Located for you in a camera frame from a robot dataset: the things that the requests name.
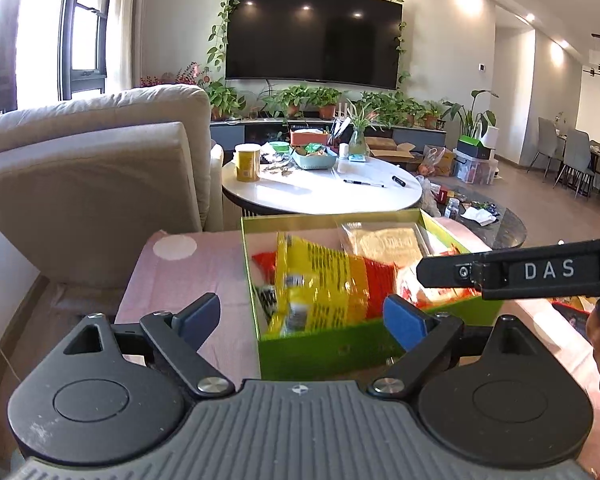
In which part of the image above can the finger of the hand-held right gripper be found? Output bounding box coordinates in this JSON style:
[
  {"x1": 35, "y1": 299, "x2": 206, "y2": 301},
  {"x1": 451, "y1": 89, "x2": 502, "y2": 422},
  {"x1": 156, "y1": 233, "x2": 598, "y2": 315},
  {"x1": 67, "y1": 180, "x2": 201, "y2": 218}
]
[{"x1": 416, "y1": 252, "x2": 485, "y2": 291}]

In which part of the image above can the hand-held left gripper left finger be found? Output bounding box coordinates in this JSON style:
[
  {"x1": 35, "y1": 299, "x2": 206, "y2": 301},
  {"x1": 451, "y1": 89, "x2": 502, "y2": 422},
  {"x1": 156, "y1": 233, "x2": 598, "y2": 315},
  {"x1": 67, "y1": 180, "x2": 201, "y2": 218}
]
[{"x1": 62, "y1": 292, "x2": 236, "y2": 398}]

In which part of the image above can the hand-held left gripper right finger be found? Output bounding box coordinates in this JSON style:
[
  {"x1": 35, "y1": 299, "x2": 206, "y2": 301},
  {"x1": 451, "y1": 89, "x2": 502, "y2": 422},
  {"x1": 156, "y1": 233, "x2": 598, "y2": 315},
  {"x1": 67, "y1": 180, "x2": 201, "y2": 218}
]
[{"x1": 367, "y1": 294, "x2": 543, "y2": 400}]

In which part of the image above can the green cardboard box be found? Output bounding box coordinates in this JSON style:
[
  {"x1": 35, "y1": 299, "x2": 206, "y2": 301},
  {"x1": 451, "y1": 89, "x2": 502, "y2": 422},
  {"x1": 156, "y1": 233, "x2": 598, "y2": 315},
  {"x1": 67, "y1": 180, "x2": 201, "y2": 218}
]
[{"x1": 240, "y1": 208, "x2": 518, "y2": 381}]

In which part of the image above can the red and yellow snack packet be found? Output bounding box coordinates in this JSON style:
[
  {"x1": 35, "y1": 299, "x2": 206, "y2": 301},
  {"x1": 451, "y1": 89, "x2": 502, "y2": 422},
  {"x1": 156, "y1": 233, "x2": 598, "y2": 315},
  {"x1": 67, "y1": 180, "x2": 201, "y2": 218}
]
[{"x1": 274, "y1": 232, "x2": 398, "y2": 336}]

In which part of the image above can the red and white snack packet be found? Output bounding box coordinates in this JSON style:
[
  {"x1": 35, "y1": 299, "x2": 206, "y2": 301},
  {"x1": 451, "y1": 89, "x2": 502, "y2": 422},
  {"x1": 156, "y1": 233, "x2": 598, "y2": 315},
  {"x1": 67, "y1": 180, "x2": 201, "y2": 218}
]
[{"x1": 395, "y1": 247, "x2": 476, "y2": 311}]

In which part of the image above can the red printed packet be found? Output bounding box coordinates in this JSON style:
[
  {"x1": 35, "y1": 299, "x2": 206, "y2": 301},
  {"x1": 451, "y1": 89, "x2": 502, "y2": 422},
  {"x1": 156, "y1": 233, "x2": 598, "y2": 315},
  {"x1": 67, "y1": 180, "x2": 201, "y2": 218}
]
[{"x1": 550, "y1": 297, "x2": 599, "y2": 332}]

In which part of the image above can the dark marble low table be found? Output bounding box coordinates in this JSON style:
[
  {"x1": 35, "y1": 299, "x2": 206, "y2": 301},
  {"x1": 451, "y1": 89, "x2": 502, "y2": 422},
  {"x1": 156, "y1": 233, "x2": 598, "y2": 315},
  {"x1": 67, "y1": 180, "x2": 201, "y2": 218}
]
[{"x1": 420, "y1": 185, "x2": 529, "y2": 252}]

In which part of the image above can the white crumpled tissue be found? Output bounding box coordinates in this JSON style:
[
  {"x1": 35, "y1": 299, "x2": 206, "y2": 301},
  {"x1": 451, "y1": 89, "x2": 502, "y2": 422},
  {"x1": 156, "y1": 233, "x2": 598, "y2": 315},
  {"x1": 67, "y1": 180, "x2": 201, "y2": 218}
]
[{"x1": 462, "y1": 207, "x2": 499, "y2": 226}]

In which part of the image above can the black and white snack packet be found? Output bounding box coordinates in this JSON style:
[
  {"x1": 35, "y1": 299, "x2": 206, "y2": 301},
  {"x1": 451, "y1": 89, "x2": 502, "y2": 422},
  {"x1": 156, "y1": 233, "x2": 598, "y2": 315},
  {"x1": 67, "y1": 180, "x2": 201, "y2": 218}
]
[{"x1": 255, "y1": 282, "x2": 282, "y2": 322}]

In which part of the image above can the clear packet of beige crackers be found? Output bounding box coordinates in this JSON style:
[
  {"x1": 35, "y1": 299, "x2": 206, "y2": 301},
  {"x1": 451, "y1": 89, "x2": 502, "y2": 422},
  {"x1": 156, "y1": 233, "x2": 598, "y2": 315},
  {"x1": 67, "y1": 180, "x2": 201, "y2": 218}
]
[{"x1": 339, "y1": 222, "x2": 431, "y2": 266}]

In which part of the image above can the clear plastic bag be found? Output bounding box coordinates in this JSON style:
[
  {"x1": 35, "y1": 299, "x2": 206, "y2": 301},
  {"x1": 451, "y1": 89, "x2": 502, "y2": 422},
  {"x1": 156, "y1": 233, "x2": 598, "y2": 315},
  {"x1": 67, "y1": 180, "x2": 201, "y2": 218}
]
[{"x1": 419, "y1": 184, "x2": 444, "y2": 217}]

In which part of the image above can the small red snack packet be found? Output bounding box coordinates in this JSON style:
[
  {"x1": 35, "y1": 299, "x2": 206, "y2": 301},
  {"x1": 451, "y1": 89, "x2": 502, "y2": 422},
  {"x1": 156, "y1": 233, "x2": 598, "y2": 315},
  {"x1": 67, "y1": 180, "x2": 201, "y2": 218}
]
[{"x1": 252, "y1": 251, "x2": 281, "y2": 286}]

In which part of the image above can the clear storage box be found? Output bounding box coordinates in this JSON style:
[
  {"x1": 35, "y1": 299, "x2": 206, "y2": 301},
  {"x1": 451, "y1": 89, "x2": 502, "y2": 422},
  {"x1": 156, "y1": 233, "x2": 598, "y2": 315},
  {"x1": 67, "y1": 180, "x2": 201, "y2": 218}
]
[{"x1": 455, "y1": 155, "x2": 501, "y2": 186}]

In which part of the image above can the plastic bag with oranges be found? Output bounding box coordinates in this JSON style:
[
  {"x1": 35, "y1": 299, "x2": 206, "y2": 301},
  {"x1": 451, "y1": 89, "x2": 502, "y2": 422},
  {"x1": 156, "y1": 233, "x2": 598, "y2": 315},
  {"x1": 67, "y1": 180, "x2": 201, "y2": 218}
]
[{"x1": 420, "y1": 146, "x2": 446, "y2": 177}]

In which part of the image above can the grey dining chair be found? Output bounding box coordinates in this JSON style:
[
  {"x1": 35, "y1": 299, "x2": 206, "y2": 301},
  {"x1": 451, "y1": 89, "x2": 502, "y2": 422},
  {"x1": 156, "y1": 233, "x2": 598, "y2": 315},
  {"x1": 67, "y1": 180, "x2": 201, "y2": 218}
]
[
  {"x1": 562, "y1": 130, "x2": 599, "y2": 197},
  {"x1": 530, "y1": 117, "x2": 564, "y2": 182}
]

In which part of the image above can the green lidded box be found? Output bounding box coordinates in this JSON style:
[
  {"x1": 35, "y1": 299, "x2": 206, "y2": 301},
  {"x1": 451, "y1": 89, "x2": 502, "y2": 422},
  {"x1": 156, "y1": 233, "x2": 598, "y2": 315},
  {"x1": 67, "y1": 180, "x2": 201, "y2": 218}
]
[{"x1": 456, "y1": 136, "x2": 494, "y2": 159}]

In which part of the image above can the open brown cardboard box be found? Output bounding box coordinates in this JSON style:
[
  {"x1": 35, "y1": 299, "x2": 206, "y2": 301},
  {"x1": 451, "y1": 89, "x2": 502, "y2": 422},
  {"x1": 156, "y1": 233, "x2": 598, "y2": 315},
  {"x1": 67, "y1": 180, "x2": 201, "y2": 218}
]
[{"x1": 365, "y1": 136, "x2": 417, "y2": 164}]

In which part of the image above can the round white table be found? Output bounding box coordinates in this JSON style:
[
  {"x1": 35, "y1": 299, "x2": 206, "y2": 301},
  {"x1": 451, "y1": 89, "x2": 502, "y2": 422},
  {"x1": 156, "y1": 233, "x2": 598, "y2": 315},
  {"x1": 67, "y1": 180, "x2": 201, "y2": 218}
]
[{"x1": 221, "y1": 152, "x2": 424, "y2": 217}]

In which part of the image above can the glass vase with plant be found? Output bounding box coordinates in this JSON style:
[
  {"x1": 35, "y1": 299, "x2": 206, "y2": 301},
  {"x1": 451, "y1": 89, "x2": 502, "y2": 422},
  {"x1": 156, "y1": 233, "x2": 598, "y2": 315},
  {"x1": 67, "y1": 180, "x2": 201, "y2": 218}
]
[{"x1": 346, "y1": 102, "x2": 382, "y2": 157}]

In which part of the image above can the yellow canister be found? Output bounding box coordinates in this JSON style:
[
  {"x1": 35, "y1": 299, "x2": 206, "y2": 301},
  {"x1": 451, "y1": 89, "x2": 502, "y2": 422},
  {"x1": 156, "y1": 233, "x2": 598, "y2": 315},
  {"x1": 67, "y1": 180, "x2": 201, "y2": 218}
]
[{"x1": 234, "y1": 143, "x2": 262, "y2": 183}]

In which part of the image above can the large leaf plant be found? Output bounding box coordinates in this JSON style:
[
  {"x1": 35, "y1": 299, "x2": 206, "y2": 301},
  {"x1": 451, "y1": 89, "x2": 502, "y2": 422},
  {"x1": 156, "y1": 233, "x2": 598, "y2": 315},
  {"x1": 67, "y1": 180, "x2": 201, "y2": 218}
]
[{"x1": 442, "y1": 89, "x2": 499, "y2": 147}]

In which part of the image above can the pile of wrappers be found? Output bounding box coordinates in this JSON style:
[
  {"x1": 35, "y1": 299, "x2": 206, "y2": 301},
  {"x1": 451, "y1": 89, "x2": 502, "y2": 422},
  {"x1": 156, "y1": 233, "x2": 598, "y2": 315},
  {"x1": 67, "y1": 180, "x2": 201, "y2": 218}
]
[{"x1": 260, "y1": 152, "x2": 294, "y2": 177}]

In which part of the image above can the potted green plant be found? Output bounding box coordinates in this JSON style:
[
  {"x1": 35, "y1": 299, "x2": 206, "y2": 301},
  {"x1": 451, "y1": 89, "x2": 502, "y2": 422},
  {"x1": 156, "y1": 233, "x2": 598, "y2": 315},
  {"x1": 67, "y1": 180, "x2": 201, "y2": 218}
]
[
  {"x1": 270, "y1": 86, "x2": 312, "y2": 119},
  {"x1": 205, "y1": 80, "x2": 247, "y2": 121},
  {"x1": 360, "y1": 91, "x2": 427, "y2": 127},
  {"x1": 310, "y1": 87, "x2": 343, "y2": 121}
]

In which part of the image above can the teal plastic basket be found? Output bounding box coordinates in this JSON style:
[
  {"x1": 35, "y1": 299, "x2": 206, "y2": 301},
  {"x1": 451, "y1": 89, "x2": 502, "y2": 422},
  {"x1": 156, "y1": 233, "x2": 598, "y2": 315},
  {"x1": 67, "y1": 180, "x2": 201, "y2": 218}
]
[{"x1": 291, "y1": 147, "x2": 338, "y2": 171}]

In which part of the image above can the beige armchair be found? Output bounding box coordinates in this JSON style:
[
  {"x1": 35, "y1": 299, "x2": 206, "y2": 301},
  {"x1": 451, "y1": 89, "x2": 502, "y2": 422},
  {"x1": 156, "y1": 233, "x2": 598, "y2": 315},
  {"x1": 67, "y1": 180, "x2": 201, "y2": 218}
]
[{"x1": 0, "y1": 85, "x2": 225, "y2": 292}]

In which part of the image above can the grey television cabinet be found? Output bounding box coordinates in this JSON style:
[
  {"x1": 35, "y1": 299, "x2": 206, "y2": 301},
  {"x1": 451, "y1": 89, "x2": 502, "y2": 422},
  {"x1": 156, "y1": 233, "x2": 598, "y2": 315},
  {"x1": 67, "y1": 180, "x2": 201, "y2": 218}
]
[{"x1": 210, "y1": 117, "x2": 448, "y2": 150}]

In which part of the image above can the orange tissue box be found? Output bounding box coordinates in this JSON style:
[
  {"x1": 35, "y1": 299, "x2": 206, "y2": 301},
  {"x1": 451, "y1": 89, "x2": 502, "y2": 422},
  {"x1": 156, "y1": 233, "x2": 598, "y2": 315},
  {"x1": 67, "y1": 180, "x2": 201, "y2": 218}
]
[{"x1": 290, "y1": 128, "x2": 330, "y2": 147}]

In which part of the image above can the red flower decoration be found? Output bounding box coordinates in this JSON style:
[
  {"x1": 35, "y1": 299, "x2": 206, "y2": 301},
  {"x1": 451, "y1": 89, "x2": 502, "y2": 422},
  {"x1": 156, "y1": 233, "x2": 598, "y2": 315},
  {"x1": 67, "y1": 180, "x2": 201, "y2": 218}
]
[{"x1": 140, "y1": 62, "x2": 211, "y2": 87}]

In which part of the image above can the black television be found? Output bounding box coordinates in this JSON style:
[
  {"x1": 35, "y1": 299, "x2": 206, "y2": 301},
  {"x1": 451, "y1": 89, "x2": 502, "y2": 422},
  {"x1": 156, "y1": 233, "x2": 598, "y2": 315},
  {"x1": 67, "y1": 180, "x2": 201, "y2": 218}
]
[{"x1": 224, "y1": 0, "x2": 404, "y2": 91}]

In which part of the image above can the hanging vine plant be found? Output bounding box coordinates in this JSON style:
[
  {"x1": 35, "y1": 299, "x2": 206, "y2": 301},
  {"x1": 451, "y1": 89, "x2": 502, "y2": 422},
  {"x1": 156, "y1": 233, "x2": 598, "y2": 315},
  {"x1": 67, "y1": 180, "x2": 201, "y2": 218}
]
[{"x1": 206, "y1": 0, "x2": 412, "y2": 88}]

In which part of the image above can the white curtain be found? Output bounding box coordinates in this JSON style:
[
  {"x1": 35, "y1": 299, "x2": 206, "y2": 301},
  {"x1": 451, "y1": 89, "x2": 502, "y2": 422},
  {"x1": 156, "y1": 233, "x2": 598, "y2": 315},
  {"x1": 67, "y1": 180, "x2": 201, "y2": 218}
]
[{"x1": 97, "y1": 0, "x2": 147, "y2": 97}]

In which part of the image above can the black framed window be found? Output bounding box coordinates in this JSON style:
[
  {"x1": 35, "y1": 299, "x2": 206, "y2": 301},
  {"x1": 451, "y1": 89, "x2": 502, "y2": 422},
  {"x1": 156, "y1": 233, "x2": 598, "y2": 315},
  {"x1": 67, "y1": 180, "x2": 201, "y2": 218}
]
[{"x1": 0, "y1": 0, "x2": 117, "y2": 117}]

